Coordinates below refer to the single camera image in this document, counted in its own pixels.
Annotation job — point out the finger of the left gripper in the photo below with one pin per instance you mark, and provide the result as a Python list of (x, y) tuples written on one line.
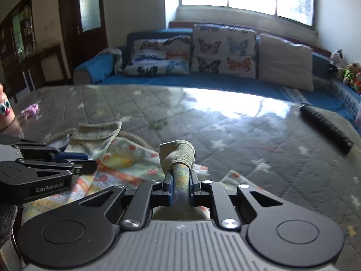
[(36, 151), (75, 166)]

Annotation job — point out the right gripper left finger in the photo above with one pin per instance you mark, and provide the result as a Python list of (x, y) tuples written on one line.
[(138, 204)]

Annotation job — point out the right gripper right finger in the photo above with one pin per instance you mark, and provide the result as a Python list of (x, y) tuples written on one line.
[(214, 196)]

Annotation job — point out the colourful patterned child's shirt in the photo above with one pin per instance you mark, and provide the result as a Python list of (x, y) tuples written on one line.
[(125, 159)]

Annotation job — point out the small pink toy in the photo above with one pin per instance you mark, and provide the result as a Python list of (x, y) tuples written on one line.
[(30, 112)]

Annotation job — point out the pink cartoon water bottle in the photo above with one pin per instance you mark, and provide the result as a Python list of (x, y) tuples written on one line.
[(7, 114)]

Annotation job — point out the dark wooden cabinet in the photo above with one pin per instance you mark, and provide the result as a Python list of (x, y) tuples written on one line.
[(27, 63)]

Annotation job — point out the blue sofa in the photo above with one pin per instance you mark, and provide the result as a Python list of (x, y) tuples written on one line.
[(328, 93)]

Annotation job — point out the black remote control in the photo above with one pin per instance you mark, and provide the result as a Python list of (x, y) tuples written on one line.
[(326, 128)]

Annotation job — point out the lying butterfly print cushion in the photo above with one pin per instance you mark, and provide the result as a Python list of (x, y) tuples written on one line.
[(168, 56)]

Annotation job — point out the upright butterfly print cushion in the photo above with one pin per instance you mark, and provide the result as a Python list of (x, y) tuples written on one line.
[(224, 50)]

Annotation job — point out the plain beige cushion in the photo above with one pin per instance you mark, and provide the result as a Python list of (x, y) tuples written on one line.
[(285, 63)]

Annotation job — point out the dark wooden door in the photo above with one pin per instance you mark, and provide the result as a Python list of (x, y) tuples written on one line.
[(83, 30)]

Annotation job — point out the black white plush cow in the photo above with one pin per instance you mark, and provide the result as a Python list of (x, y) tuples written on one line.
[(337, 61)]

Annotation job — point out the orange plush toy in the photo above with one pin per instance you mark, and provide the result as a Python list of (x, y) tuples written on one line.
[(357, 84)]

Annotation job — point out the brown plush bear green vest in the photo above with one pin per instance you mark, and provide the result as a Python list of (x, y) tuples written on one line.
[(350, 73)]

